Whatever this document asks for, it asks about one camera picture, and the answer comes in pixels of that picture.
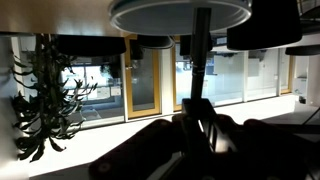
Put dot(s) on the green potted plant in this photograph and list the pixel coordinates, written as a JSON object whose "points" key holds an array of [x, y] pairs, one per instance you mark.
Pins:
{"points": [[44, 117]]}

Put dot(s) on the yellow framed glass door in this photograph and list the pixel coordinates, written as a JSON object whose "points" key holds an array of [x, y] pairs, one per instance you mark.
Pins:
{"points": [[142, 80]]}

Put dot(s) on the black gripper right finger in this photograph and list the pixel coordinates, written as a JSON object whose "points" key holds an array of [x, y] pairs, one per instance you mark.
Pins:
{"points": [[255, 150]]}

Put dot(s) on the blue plastic cup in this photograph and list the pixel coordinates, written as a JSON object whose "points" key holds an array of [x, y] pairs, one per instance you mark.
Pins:
{"points": [[175, 17]]}

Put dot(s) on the dark grey pen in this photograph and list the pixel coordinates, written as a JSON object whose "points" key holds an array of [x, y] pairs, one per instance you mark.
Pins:
{"points": [[199, 48]]}

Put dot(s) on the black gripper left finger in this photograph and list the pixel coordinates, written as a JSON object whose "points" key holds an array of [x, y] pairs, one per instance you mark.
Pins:
{"points": [[151, 147]]}

